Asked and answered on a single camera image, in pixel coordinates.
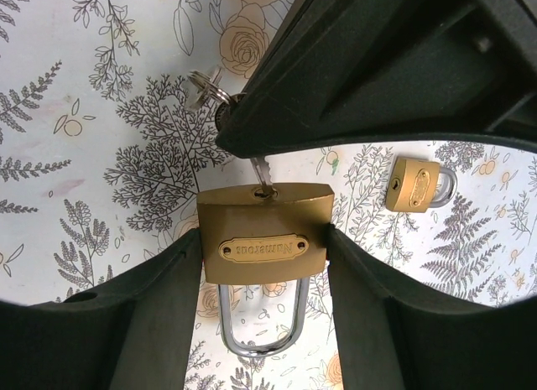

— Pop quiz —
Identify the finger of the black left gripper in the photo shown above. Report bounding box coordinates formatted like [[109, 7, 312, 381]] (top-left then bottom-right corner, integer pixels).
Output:
[[216, 0, 536, 159]]

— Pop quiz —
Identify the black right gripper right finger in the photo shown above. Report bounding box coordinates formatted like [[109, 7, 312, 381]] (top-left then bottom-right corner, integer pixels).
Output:
[[327, 228, 536, 389]]

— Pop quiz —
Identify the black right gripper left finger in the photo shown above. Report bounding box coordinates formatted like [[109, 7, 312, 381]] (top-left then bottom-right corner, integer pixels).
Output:
[[1, 229, 202, 389]]

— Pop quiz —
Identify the large brass padlock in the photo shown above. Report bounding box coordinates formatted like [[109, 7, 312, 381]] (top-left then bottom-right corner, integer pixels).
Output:
[[196, 182, 335, 358]]

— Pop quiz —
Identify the small brass padlock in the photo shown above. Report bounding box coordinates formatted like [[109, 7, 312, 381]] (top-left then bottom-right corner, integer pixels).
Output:
[[385, 157, 458, 213]]

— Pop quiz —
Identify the floral table mat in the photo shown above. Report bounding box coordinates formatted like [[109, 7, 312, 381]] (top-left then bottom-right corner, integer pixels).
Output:
[[1, 0, 536, 389]]

